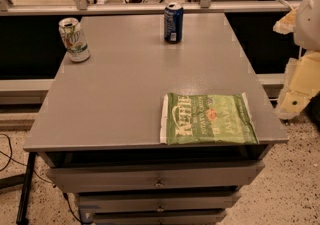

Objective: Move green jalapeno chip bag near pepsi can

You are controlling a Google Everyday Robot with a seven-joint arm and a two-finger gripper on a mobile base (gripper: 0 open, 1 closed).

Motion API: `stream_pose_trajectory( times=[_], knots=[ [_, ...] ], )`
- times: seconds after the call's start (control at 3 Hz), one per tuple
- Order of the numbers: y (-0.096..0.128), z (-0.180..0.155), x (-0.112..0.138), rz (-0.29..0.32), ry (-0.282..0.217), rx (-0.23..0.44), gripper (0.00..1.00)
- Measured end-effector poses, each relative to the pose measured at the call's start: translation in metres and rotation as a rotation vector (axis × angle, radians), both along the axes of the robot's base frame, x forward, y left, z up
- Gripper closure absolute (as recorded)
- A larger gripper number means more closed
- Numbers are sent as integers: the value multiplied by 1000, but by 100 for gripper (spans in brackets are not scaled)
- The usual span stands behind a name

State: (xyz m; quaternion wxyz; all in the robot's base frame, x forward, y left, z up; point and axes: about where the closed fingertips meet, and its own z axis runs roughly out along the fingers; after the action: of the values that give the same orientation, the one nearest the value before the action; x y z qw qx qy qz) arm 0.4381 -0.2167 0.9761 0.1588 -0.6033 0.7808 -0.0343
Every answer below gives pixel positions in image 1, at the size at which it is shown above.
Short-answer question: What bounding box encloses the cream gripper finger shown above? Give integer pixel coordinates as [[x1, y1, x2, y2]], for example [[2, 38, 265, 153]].
[[275, 50, 320, 120], [273, 9, 297, 34]]

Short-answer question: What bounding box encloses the grey top drawer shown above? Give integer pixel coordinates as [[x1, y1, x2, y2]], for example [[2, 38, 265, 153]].
[[47, 161, 264, 193]]

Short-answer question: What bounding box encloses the green jalapeno chip bag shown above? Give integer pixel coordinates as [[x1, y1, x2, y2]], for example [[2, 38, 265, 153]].
[[160, 93, 259, 145]]

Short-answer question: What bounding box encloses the black metal stand leg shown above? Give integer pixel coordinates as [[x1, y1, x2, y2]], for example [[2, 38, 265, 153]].
[[16, 152, 36, 225]]

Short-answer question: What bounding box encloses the grey bottom drawer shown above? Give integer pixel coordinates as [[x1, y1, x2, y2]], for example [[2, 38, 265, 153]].
[[93, 209, 226, 225]]

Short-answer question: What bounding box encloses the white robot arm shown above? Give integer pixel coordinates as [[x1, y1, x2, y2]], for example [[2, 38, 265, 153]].
[[273, 0, 320, 120]]

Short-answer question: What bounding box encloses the grey middle drawer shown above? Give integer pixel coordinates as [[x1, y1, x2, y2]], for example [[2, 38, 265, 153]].
[[77, 191, 240, 213]]

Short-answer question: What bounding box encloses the black floor cable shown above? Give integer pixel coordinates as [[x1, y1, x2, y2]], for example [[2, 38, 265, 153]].
[[0, 133, 82, 223]]

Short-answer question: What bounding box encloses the grey drawer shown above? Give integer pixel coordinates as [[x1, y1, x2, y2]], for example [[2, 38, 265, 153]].
[[77, 191, 240, 213], [47, 161, 264, 193], [93, 209, 226, 225]]

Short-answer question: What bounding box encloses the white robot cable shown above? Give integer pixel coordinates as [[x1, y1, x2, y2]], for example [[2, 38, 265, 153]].
[[275, 0, 296, 11]]

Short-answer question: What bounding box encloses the white green soda can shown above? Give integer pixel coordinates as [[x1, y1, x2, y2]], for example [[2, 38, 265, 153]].
[[59, 17, 90, 62]]

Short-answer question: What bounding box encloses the blue pepsi can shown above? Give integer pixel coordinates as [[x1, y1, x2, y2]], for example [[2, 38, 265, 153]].
[[164, 3, 184, 43]]

